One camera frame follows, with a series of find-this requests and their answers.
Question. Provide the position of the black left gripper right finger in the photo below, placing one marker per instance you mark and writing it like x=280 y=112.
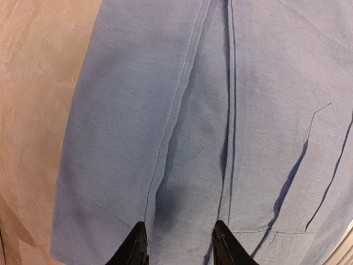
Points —
x=226 y=248

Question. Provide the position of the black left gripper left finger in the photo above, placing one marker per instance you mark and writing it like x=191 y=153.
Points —
x=133 y=250

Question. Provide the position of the light blue long sleeve shirt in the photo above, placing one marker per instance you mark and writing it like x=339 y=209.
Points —
x=187 y=112

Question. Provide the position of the front aluminium frame rail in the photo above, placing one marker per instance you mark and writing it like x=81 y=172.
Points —
x=342 y=255

